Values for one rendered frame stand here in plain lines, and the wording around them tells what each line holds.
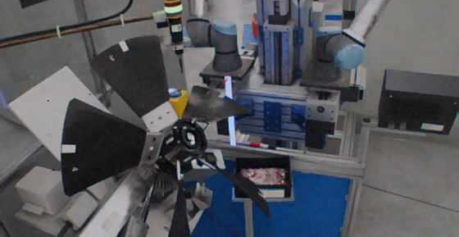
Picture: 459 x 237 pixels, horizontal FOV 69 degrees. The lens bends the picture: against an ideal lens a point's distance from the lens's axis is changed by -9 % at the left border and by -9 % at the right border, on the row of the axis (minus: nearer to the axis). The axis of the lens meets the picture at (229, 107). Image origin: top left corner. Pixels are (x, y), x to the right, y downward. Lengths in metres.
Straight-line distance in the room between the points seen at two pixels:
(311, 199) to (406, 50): 1.52
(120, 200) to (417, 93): 0.96
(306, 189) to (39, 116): 1.10
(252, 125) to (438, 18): 1.54
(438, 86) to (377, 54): 1.55
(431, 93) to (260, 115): 0.90
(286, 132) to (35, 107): 1.20
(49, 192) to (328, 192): 1.12
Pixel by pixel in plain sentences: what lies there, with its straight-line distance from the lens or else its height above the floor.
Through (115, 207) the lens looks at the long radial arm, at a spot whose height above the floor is 1.12.
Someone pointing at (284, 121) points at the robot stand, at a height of 0.79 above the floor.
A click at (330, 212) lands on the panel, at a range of 1.72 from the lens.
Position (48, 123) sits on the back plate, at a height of 1.27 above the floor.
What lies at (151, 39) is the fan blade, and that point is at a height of 1.43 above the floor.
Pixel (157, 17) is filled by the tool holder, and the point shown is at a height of 1.54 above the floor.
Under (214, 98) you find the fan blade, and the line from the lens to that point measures 1.29.
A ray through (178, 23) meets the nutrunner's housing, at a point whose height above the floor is 1.52.
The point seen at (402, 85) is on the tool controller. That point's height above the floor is 1.23.
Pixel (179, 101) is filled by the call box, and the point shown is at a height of 1.07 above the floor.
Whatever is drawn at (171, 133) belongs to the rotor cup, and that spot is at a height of 1.25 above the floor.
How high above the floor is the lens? 1.80
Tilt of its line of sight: 31 degrees down
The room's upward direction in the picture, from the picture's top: 5 degrees counter-clockwise
